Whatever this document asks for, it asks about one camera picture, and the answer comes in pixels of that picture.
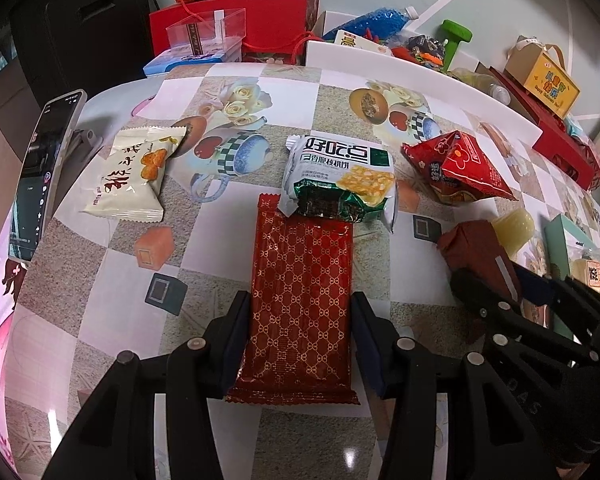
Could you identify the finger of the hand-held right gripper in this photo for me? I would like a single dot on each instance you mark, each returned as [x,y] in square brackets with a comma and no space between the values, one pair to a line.
[535,287]
[495,310]

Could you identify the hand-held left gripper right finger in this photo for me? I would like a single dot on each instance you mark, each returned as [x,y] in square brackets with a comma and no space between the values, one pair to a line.
[372,350]

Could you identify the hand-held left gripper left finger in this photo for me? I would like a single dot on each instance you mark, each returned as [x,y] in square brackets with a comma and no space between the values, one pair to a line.
[236,345]

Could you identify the white tray with teal rim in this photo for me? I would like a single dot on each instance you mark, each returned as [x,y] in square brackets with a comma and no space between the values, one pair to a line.
[562,245]

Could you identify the brown-red snack box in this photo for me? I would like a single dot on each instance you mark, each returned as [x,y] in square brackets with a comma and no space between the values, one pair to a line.
[475,245]

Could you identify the long red patterned snack packet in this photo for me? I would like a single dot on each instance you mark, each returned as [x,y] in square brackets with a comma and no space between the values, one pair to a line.
[300,285]

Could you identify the pale yellow jelly cup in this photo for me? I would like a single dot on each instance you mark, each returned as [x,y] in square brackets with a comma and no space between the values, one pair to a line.
[517,227]

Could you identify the red patterned wrapped box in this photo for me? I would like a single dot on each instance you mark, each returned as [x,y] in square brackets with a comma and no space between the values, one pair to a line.
[597,165]

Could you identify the red triangular snack packet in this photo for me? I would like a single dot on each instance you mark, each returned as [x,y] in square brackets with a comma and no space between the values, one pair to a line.
[460,170]

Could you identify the flat red gift box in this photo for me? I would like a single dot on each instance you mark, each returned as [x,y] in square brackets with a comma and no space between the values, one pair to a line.
[560,135]

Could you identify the green white cracker packet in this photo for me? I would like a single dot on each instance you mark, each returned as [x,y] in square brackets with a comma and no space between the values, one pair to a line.
[340,170]

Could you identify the cream pastry snack packet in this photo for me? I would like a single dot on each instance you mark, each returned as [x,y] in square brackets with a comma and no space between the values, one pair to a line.
[130,175]

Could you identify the pale clear bottle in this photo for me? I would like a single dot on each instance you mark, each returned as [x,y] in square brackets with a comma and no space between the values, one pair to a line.
[480,82]

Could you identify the white phone stand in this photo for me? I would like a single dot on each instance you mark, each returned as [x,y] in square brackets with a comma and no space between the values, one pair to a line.
[82,145]

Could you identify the smartphone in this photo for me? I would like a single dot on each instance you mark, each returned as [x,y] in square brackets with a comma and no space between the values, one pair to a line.
[42,175]

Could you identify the green dumbbell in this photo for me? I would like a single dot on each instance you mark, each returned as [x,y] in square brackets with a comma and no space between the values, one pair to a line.
[455,42]

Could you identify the colourful candy bag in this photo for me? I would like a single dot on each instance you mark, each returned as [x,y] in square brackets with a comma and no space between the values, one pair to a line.
[422,50]

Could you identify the light blue box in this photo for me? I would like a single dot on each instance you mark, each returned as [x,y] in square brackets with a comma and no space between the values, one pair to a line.
[180,62]

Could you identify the white yellow snack box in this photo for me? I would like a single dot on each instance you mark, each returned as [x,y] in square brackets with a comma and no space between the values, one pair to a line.
[360,42]

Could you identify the blue bead bottle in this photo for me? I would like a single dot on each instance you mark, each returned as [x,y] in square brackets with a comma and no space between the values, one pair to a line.
[375,22]

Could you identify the clear plastic box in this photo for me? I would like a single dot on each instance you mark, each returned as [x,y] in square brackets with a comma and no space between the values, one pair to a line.
[205,30]

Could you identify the large red gift box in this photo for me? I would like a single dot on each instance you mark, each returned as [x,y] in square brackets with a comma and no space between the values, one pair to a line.
[270,20]

